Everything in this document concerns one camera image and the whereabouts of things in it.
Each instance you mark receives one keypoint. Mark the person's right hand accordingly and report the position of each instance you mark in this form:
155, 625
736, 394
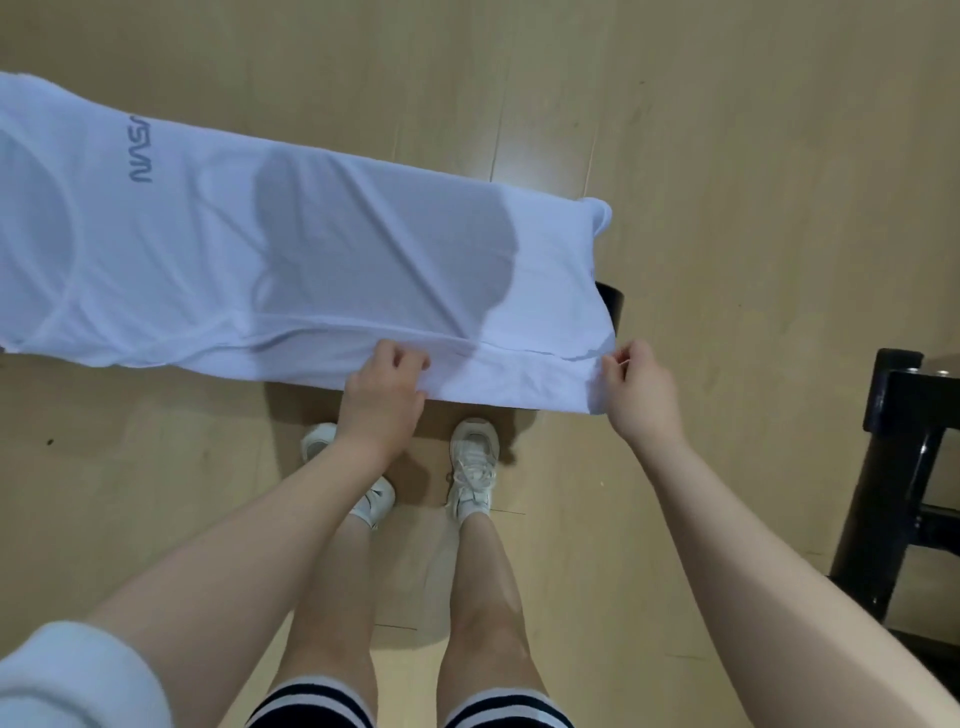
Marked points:
643, 401

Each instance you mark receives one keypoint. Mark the black white striped shorts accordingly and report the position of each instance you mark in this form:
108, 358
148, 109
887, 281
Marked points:
495, 712

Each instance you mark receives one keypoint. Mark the person's left fingers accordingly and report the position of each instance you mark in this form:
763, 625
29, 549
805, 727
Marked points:
397, 356

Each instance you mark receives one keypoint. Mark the black wooden chair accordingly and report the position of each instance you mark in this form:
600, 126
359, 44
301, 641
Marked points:
892, 480

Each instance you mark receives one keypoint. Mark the person's white sneaker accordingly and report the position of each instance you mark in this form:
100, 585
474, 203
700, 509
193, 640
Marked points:
375, 506
471, 465

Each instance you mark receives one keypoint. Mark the black board under shirt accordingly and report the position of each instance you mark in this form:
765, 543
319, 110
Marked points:
611, 304

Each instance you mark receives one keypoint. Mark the white shirt sleeve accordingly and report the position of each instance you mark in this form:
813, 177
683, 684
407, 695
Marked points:
67, 686

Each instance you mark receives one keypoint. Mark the white t-shirt with grey print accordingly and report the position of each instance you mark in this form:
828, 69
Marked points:
225, 247

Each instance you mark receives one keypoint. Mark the person's left white sneaker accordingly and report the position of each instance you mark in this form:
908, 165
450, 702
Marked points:
375, 506

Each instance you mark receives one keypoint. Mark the person's right white sneaker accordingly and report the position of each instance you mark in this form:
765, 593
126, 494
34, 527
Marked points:
471, 465

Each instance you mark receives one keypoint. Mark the person's right leg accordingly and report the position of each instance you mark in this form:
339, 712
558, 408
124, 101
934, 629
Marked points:
487, 600

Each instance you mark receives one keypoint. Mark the person's left hand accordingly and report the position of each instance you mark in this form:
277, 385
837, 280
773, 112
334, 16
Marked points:
381, 409

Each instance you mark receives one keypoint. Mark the person's right thumb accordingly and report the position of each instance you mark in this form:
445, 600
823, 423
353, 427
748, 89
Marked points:
613, 375

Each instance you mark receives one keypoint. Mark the person's right forearm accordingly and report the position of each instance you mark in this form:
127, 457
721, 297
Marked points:
757, 570

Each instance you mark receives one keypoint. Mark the person's leg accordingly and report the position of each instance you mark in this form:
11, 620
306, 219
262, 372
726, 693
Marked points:
487, 600
330, 600

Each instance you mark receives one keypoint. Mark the person's left leg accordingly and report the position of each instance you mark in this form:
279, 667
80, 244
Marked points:
330, 600

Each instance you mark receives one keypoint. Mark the person's left forearm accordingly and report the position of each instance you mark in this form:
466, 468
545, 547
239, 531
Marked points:
255, 555

